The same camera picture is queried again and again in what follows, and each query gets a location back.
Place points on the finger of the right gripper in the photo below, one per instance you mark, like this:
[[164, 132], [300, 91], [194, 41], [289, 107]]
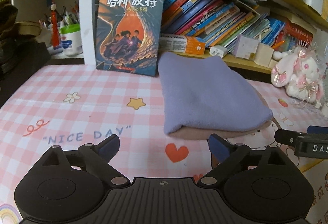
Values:
[[285, 137]]

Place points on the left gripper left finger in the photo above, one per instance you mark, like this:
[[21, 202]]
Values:
[[96, 159]]

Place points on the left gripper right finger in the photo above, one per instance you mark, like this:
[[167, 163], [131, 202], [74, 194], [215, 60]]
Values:
[[229, 157]]

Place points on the purple and brown sweater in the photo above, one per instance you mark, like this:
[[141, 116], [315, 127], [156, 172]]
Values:
[[204, 96]]

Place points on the pink white bunny plush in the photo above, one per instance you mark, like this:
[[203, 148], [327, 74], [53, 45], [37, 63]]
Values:
[[299, 73]]

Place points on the pink checkered desk mat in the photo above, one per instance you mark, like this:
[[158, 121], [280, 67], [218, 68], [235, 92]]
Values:
[[71, 105]]

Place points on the wooden shelf board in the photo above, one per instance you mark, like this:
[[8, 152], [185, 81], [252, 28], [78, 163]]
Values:
[[234, 62]]

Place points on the cream pen holder box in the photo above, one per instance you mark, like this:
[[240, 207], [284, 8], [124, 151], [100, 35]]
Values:
[[263, 55]]

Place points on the white note card box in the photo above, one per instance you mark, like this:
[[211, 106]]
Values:
[[245, 47]]

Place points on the white charger cube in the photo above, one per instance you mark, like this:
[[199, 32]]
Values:
[[218, 51]]

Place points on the orange white toothpaste box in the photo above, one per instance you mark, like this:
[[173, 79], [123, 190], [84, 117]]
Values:
[[182, 44]]

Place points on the white jar green lid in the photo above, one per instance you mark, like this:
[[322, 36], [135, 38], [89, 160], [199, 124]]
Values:
[[71, 41]]

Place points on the red tassel ornament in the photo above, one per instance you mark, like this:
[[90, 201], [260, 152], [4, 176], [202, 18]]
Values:
[[55, 34]]

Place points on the dark olive jacket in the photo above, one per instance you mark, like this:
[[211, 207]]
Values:
[[15, 36]]

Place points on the row of colourful books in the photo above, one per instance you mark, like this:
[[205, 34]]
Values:
[[220, 22]]

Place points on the Harry Potter book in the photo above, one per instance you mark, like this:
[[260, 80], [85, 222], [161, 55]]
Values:
[[127, 35]]

